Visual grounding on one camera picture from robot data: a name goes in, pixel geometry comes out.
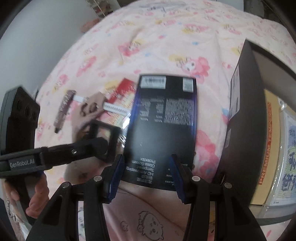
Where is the brown skull hair clip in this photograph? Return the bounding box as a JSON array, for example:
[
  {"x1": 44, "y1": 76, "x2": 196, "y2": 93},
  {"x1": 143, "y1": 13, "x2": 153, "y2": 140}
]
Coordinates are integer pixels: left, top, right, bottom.
[{"x1": 70, "y1": 91, "x2": 132, "y2": 142}]

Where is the red cartoon card pack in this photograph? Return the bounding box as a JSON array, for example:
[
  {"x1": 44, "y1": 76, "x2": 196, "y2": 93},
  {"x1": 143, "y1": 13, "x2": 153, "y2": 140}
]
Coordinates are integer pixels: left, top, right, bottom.
[{"x1": 104, "y1": 78, "x2": 137, "y2": 110}]

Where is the black screen protector box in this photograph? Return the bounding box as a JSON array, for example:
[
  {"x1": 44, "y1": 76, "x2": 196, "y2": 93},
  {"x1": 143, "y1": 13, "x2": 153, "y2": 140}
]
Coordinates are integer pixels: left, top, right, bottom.
[{"x1": 122, "y1": 75, "x2": 198, "y2": 191}]

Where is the person's left hand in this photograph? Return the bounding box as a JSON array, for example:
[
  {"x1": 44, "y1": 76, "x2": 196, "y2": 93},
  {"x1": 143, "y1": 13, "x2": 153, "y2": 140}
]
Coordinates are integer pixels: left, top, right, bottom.
[{"x1": 4, "y1": 173, "x2": 49, "y2": 219}]

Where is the Shin-chan dotted board pack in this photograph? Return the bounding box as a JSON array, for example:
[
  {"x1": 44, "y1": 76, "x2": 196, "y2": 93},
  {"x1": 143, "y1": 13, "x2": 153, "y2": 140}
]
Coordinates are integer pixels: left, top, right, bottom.
[{"x1": 266, "y1": 98, "x2": 295, "y2": 206}]

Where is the black cardboard storage box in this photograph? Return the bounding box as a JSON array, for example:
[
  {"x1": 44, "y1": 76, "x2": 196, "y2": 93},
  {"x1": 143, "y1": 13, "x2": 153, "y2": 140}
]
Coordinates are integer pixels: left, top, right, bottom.
[{"x1": 213, "y1": 41, "x2": 295, "y2": 225}]

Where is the pink cartoon print blanket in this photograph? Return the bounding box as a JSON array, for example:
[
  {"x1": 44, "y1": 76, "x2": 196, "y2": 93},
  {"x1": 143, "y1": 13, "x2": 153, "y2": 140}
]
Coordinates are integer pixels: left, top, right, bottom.
[{"x1": 35, "y1": 1, "x2": 295, "y2": 240}]

